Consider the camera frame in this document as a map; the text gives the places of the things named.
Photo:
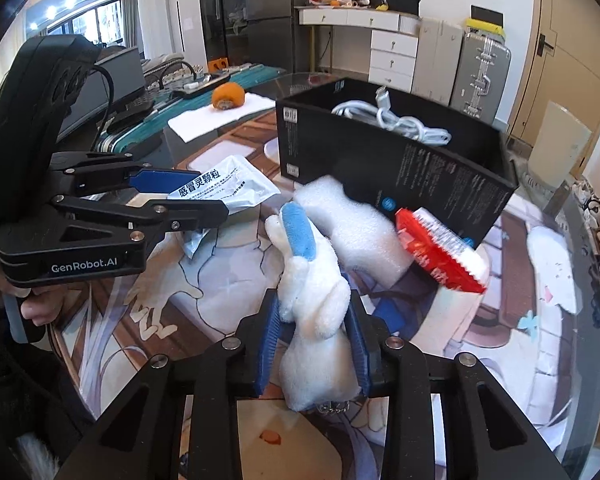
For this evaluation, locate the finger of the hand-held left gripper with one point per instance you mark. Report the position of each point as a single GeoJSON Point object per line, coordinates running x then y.
{"type": "Point", "coordinates": [190, 212]}
{"type": "Point", "coordinates": [150, 178]}

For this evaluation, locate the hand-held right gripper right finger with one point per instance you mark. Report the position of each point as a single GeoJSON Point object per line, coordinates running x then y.
{"type": "Point", "coordinates": [360, 355]}

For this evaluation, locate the white suitcase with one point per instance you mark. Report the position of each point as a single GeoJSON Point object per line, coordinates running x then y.
{"type": "Point", "coordinates": [437, 60]}

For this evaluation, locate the white medicine packet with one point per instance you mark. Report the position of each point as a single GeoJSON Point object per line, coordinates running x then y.
{"type": "Point", "coordinates": [230, 185]}

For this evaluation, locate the black box on desk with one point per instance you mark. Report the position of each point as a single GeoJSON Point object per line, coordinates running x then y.
{"type": "Point", "coordinates": [402, 2]}

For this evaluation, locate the white plush toy blue ear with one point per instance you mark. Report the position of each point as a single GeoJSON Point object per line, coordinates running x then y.
{"type": "Point", "coordinates": [315, 290]}

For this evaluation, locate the silver suitcase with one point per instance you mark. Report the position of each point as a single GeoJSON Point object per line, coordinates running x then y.
{"type": "Point", "coordinates": [482, 75]}

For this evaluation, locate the white desk with drawers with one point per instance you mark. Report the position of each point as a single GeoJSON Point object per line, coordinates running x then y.
{"type": "Point", "coordinates": [380, 45]}

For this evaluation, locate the grey refrigerator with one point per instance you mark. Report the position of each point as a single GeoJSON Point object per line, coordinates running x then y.
{"type": "Point", "coordinates": [280, 10]}

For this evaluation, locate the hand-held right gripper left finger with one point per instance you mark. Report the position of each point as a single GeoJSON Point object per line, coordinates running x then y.
{"type": "Point", "coordinates": [266, 355]}

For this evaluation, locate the black and yellow box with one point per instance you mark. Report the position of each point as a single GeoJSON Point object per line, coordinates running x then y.
{"type": "Point", "coordinates": [487, 20]}

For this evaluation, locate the white air purifier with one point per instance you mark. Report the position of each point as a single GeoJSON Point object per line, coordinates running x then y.
{"type": "Point", "coordinates": [560, 145]}

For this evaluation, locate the wicker basket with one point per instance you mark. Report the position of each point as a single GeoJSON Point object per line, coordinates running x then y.
{"type": "Point", "coordinates": [172, 72]}

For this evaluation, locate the person's left hand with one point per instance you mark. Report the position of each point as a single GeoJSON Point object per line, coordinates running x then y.
{"type": "Point", "coordinates": [45, 307]}

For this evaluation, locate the black cardboard box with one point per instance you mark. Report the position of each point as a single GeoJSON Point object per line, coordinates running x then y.
{"type": "Point", "coordinates": [430, 180]}

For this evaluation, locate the orange wheel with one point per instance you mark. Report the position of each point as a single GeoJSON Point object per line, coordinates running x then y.
{"type": "Point", "coordinates": [227, 96]}

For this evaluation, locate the white paper sheet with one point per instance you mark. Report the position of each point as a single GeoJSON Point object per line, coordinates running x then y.
{"type": "Point", "coordinates": [215, 115]}

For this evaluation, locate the beige door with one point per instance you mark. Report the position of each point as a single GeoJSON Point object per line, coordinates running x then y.
{"type": "Point", "coordinates": [580, 35]}

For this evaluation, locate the white foam piece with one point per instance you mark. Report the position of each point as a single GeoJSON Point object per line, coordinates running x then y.
{"type": "Point", "coordinates": [360, 230]}

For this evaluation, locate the small orange object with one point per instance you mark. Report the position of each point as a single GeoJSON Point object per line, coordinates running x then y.
{"type": "Point", "coordinates": [218, 64]}

